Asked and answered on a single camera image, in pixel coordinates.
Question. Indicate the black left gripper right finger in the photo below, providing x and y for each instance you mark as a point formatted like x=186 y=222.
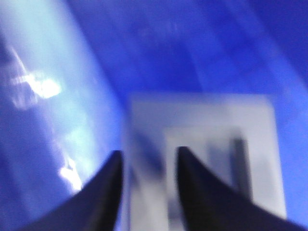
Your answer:
x=208 y=204

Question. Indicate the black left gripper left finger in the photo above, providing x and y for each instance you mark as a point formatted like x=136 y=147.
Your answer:
x=94 y=208

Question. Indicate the gray square foam base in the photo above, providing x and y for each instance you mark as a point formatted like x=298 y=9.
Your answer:
x=233 y=136

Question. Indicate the empty blue target bin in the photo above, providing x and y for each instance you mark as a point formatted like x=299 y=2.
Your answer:
x=69 y=67

